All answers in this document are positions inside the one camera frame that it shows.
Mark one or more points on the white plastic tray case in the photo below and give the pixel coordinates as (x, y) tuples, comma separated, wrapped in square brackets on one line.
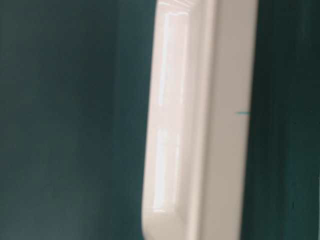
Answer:
[(198, 119)]

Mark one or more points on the teal table cloth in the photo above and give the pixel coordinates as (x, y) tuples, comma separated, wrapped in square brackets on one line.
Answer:
[(74, 89)]

